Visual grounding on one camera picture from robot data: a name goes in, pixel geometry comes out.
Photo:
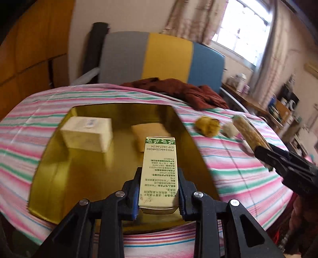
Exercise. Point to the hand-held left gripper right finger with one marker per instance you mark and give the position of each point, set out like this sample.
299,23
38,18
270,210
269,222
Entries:
185,201

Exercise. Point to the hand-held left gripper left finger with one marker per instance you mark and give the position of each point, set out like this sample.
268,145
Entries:
129,198

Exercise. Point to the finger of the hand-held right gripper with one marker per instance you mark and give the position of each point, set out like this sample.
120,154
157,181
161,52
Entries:
268,158
285,154

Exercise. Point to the green and cream printed carton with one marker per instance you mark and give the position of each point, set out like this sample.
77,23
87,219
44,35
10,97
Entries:
157,173

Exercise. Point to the clear plastic bag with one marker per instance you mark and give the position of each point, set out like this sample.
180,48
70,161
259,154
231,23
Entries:
229,129

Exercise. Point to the gold mirror tray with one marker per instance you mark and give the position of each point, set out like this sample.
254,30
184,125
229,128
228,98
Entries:
74,173

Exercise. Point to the yellow sponge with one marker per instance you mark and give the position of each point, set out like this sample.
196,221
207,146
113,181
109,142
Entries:
146,134

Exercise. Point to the cream rectangular box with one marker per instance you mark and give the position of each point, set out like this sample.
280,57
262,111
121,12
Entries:
87,134

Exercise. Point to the person's right forearm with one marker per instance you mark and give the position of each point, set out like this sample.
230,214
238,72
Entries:
304,218

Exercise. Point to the striped bed sheet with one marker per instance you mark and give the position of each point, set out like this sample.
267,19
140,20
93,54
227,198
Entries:
243,178

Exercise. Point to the cluttered storage shelf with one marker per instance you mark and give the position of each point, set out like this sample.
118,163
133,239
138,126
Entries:
288,109

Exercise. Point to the wooden desk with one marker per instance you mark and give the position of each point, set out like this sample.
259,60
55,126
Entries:
248,100

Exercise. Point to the yellow brown rolled item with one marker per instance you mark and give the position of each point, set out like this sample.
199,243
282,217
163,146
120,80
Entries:
208,126

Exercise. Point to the white container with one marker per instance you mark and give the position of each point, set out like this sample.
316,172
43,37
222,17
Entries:
241,83

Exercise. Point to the striped side curtain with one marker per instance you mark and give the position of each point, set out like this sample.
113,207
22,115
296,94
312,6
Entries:
265,62

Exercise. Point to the brown cloth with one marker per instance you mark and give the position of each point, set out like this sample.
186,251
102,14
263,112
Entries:
183,90

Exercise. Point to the window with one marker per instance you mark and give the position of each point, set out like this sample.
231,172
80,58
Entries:
242,29

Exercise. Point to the grey yellow blue chair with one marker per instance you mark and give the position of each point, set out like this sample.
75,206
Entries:
161,57

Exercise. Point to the floral curtain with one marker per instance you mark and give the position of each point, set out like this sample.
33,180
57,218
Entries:
191,17

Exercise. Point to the wooden wardrobe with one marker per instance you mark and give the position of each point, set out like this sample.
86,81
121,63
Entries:
29,42

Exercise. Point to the grey bed side rail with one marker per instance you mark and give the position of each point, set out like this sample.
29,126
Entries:
233,99

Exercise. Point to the black bed post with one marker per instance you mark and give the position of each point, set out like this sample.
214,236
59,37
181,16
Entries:
95,44

